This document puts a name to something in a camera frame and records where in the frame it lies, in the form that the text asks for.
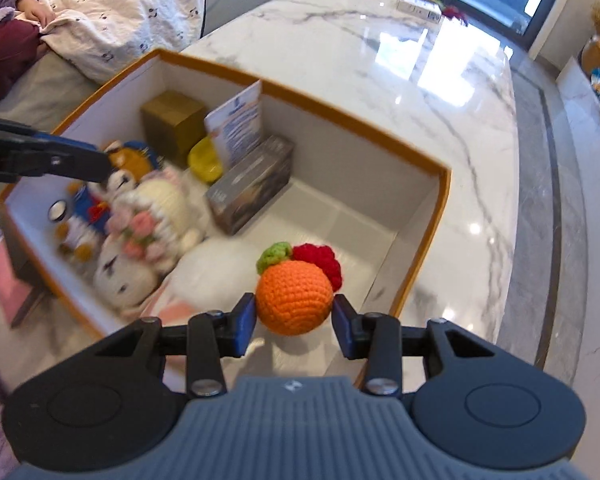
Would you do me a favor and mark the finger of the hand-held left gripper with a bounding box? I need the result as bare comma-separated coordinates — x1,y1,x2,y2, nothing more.
19,127,103,153
10,144,115,184

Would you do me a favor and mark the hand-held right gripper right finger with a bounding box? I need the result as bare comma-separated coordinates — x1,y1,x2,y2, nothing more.
332,294,496,396

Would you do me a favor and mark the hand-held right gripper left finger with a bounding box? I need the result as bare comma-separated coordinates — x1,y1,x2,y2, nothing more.
95,292,257,398

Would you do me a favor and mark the orange crochet fruit toy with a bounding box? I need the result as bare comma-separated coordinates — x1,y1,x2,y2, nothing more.
255,241,342,337

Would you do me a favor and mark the panda plush with pink stripes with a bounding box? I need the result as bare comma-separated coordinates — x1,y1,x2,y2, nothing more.
152,247,266,343

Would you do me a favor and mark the white crochet doll with flowers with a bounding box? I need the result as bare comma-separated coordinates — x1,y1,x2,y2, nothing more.
94,167,206,311

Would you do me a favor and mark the white box with orange rim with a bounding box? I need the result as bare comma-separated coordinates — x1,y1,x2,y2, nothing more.
0,49,452,396

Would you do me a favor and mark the duck plush toy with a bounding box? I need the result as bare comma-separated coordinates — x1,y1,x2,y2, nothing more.
55,182,113,263

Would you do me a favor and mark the grey sofa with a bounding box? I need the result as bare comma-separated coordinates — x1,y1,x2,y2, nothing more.
0,0,301,131

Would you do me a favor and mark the gold cardboard box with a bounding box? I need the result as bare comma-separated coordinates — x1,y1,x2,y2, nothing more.
140,90,208,171

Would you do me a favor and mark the pink flat box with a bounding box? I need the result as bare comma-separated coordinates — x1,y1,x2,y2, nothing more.
0,240,47,329

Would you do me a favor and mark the grey carton box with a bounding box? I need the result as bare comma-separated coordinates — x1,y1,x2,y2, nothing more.
205,135,296,236

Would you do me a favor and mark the yellow plastic toy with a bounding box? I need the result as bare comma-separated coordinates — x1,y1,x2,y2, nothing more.
187,136,226,184

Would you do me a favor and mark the white printed blanket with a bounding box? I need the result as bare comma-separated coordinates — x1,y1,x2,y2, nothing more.
40,0,206,86

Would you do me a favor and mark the printed booklet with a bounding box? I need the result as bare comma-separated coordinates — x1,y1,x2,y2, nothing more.
204,80,263,171

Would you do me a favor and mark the small white card box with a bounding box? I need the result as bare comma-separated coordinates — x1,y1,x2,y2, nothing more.
397,0,443,24

